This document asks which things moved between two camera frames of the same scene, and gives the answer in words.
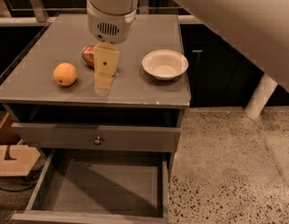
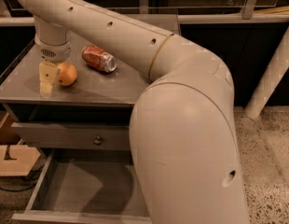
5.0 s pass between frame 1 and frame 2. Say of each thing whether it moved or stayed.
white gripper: moved
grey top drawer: stayed
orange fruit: stayed
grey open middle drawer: stayed
